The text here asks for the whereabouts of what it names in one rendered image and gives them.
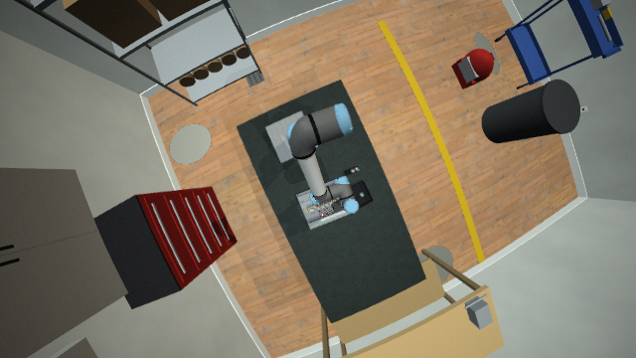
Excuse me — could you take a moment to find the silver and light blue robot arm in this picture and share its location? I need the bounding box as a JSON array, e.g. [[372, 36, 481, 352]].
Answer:
[[287, 103, 359, 214]]

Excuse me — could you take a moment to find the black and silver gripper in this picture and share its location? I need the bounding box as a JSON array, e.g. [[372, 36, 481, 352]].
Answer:
[[331, 197, 343, 212]]

